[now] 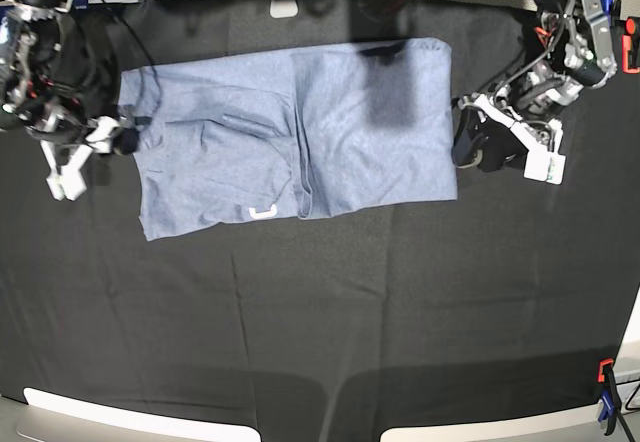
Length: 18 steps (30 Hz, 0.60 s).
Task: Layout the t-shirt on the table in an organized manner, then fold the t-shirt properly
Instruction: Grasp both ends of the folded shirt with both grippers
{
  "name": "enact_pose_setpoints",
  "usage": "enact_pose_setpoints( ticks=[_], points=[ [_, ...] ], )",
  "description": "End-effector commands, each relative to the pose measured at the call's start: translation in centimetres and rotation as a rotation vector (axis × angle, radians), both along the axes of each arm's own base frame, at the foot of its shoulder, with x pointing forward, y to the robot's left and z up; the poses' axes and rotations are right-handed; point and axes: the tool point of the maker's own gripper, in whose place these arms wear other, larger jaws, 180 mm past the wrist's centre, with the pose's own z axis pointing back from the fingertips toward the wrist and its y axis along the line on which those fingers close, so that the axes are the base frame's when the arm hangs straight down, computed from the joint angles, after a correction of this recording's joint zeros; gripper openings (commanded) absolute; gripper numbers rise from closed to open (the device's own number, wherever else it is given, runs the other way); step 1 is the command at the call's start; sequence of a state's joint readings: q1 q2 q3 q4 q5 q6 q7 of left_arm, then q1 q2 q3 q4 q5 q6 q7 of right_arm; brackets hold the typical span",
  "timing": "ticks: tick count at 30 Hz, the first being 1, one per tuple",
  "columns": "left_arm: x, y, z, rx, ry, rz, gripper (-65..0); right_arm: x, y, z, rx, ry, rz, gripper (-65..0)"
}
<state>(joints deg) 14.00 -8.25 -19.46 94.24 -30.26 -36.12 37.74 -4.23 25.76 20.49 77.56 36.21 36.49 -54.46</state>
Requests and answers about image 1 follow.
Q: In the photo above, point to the silver camera stand base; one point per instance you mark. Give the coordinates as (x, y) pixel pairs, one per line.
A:
(283, 9)

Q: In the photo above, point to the blue bar clamp near right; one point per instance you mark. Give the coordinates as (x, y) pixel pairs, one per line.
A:
(611, 405)

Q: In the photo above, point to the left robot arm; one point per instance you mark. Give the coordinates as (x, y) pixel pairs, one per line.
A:
(575, 43)

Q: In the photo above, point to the orange clamp far right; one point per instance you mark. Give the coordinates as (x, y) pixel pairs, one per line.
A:
(630, 46)

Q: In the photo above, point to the black table cloth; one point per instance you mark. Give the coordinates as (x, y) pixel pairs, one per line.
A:
(499, 305)

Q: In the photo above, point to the orange clamp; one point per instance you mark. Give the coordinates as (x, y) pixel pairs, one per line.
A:
(630, 46)
(605, 369)

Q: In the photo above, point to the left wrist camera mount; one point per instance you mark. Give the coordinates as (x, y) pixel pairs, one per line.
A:
(492, 139)

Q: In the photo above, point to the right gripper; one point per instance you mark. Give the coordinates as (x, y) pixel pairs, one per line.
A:
(59, 131)

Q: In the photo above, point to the blue-grey t-shirt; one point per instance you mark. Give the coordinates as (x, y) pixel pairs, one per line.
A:
(309, 132)

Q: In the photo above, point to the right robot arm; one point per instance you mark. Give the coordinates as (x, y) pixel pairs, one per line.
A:
(59, 80)

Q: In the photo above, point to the orange clamp near right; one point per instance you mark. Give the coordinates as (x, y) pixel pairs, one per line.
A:
(605, 369)

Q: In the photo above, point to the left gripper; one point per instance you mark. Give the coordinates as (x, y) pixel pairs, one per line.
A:
(531, 98)

